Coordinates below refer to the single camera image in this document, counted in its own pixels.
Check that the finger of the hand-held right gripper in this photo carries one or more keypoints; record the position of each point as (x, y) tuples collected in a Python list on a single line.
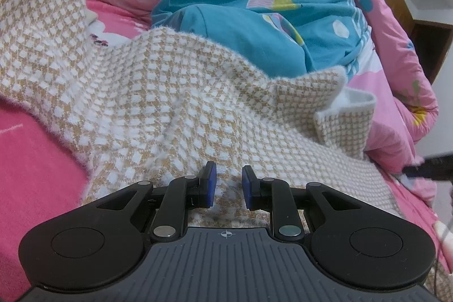
[(431, 168)]

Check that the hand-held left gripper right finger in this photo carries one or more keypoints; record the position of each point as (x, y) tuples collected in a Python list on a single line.
[(246, 187)]

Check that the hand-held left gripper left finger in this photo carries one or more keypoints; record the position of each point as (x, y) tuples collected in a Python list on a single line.
[(211, 183)]

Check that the beige white houndstooth coat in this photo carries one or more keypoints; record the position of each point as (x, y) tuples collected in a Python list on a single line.
[(159, 93)]

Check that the brown wooden door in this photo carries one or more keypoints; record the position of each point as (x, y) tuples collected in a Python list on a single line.
[(400, 4)]

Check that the pink floral blanket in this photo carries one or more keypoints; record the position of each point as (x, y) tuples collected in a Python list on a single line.
[(35, 164)]

